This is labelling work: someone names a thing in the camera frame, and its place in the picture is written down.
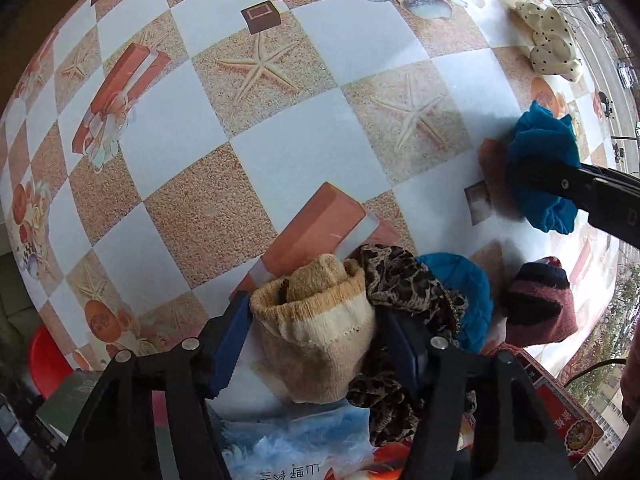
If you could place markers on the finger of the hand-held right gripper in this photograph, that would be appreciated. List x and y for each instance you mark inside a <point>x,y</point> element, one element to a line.
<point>547,180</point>

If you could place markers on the person's pink garment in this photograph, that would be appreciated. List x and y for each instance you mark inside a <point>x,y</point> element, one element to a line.
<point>631,365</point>

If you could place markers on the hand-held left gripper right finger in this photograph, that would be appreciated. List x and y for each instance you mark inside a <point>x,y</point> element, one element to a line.
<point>406,355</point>

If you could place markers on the grey green box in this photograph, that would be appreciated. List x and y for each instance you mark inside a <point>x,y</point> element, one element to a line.
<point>67,397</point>

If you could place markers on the red plastic stool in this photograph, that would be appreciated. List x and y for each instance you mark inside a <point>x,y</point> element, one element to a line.
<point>45,362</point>

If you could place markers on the maroon and navy sock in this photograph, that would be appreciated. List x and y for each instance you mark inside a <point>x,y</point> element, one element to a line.
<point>542,305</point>

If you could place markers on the beige knit sock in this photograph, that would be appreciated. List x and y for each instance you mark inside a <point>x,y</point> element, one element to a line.
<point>315,330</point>

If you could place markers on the cream polka dot cloth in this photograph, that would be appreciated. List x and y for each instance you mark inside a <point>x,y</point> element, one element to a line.
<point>547,35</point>

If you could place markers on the leopard print cloth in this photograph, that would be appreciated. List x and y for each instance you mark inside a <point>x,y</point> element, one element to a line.
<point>400,280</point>

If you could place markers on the blue fuzzy sock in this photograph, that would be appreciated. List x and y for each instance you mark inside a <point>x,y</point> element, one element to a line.
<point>542,135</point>

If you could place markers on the red printed box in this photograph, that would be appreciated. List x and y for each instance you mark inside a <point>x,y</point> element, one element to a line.
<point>562,410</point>

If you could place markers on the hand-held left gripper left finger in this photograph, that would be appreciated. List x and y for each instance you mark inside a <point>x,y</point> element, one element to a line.
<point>231,352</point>

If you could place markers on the blue translucent plastic bag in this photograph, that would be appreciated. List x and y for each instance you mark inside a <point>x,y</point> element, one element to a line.
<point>300,435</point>

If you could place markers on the checkered printed tablecloth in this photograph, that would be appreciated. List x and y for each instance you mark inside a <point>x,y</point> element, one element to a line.
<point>300,150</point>

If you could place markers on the blue quilted cloth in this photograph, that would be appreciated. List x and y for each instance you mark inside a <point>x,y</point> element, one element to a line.
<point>467,300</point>

